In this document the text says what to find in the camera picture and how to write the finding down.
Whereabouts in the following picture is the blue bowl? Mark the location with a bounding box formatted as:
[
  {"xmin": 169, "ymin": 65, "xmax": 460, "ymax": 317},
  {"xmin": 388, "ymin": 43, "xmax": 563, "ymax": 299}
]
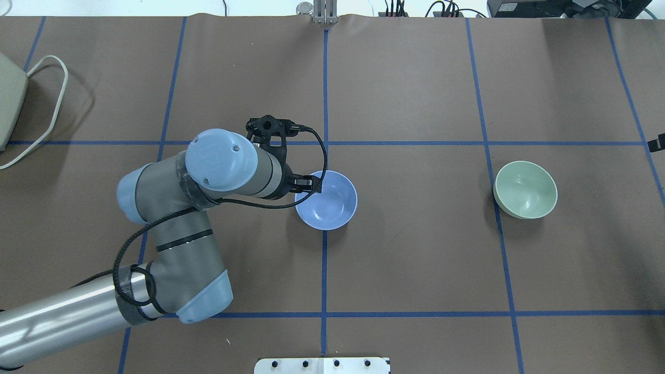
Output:
[{"xmin": 295, "ymin": 170, "xmax": 358, "ymax": 231}]

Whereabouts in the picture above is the aluminium camera post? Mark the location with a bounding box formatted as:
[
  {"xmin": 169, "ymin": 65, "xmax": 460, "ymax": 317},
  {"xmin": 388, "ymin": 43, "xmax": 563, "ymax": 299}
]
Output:
[{"xmin": 312, "ymin": 0, "xmax": 339, "ymax": 24}]

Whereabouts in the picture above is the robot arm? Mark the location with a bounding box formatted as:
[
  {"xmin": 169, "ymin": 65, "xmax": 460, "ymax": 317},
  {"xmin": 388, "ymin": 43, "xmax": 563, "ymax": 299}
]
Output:
[{"xmin": 2, "ymin": 128, "xmax": 328, "ymax": 372}]

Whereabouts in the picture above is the cream toaster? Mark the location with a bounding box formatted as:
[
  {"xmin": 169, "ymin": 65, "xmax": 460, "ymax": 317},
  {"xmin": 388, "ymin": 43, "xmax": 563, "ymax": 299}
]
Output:
[{"xmin": 1, "ymin": 53, "xmax": 28, "ymax": 152}]

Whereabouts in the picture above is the green bowl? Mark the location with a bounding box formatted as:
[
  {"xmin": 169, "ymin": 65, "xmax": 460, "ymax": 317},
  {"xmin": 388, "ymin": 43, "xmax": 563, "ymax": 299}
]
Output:
[{"xmin": 493, "ymin": 161, "xmax": 558, "ymax": 220}]

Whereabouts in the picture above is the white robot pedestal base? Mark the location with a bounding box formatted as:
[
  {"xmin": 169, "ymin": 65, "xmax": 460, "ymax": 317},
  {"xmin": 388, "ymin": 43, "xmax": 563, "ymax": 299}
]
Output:
[{"xmin": 254, "ymin": 357, "xmax": 392, "ymax": 373}]

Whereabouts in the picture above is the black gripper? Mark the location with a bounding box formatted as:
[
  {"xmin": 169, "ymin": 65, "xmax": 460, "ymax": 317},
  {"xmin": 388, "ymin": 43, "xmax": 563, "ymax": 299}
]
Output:
[{"xmin": 273, "ymin": 163, "xmax": 323, "ymax": 201}]

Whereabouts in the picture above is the white toaster power cord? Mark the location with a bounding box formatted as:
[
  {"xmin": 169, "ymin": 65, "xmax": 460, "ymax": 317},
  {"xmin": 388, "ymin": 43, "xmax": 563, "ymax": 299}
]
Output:
[{"xmin": 0, "ymin": 55, "xmax": 69, "ymax": 170}]

